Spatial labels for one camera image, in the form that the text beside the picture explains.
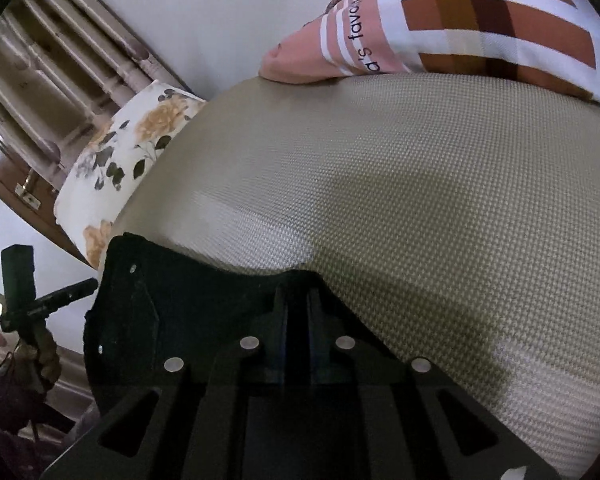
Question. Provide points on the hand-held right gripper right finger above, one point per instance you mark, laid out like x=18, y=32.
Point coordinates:
x=313, y=332

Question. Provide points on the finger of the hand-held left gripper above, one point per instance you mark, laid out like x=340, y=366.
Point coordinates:
x=67, y=294

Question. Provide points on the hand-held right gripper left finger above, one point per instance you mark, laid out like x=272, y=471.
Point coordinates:
x=281, y=332

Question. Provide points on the black pants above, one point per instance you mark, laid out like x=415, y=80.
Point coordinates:
x=135, y=300

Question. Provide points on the person's left hand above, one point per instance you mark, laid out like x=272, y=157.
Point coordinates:
x=42, y=357

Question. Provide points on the white floral rose pillow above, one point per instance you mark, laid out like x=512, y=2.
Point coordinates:
x=130, y=135

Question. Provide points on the pink plaid pillow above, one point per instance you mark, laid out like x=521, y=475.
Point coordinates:
x=455, y=20

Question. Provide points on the brown wooden frame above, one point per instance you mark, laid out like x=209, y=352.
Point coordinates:
x=10, y=160

